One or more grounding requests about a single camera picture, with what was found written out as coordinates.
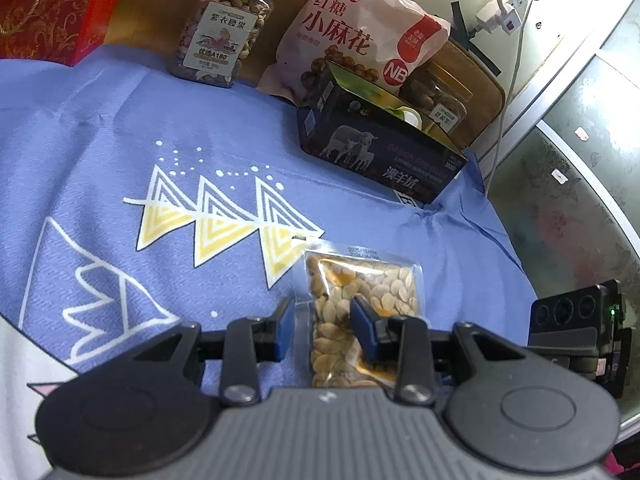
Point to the red gift box gold pattern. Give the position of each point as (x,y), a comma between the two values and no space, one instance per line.
(45,5)

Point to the black tape strip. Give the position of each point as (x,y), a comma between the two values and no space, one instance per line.
(482,57)

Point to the brown rounded board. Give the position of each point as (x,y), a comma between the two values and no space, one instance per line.
(482,100)

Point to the pink snack bag red label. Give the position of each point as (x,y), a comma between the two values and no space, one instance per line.
(350,25)

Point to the black box sheep print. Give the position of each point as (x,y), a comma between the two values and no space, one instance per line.
(370,145)

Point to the blue printed blanket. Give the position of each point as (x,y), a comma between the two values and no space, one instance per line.
(150,125)

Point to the clear nut packet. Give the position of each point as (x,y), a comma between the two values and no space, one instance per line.
(332,280)

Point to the white power strip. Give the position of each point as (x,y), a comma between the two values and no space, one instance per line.
(505,10)

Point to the frosted glass door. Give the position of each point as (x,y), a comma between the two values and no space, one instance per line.
(575,160)

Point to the dark nut jar gold lid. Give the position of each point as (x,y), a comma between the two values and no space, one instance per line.
(440,95)

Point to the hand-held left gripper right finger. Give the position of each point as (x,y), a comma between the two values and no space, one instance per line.
(362,334)

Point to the white round object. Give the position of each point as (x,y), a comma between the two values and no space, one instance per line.
(412,118)

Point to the pale nut jar gold lid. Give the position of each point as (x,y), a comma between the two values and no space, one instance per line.
(220,35)

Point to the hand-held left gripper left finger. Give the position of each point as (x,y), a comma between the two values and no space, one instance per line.
(285,329)

